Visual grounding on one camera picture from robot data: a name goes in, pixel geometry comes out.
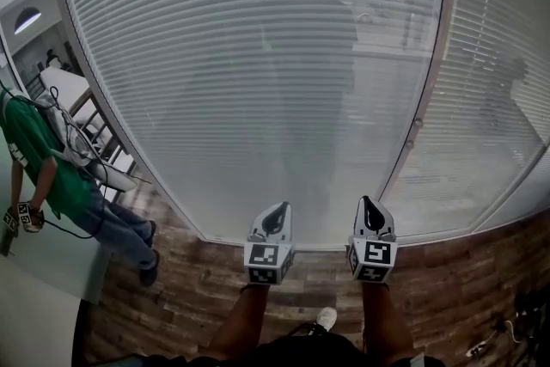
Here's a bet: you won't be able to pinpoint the person's left forearm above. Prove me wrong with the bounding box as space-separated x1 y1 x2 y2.
210 284 272 360

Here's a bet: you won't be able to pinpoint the person's right forearm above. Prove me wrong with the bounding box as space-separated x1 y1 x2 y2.
360 282 416 362

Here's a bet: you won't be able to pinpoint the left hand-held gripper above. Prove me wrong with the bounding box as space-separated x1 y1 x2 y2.
243 201 296 285

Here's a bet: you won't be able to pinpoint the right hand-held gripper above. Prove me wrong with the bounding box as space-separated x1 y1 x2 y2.
346 195 398 284

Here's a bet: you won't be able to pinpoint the black skirting board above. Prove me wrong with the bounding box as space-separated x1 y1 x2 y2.
70 298 87 367

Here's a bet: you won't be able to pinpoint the wooden chair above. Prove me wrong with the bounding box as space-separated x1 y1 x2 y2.
68 89 130 168

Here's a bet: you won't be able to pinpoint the white window blinds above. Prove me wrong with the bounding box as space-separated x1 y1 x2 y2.
51 0 448 248

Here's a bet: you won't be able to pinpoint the grey aluminium frame post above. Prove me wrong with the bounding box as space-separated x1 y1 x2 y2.
376 0 459 203

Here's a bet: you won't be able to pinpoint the round ceiling lamp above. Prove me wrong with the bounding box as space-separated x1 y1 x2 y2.
14 8 43 35

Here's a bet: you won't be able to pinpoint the white table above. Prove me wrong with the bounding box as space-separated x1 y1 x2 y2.
38 67 92 113

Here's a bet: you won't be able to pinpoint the frosted glass door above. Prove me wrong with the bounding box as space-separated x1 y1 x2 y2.
0 184 113 305

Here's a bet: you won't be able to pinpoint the black tripod stand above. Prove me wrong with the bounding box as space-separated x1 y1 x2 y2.
513 287 550 367

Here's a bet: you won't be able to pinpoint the person's black clothing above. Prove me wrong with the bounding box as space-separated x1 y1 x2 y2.
141 333 448 367

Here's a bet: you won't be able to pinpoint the person's right white shoe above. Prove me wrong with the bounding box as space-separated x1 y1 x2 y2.
316 307 339 332

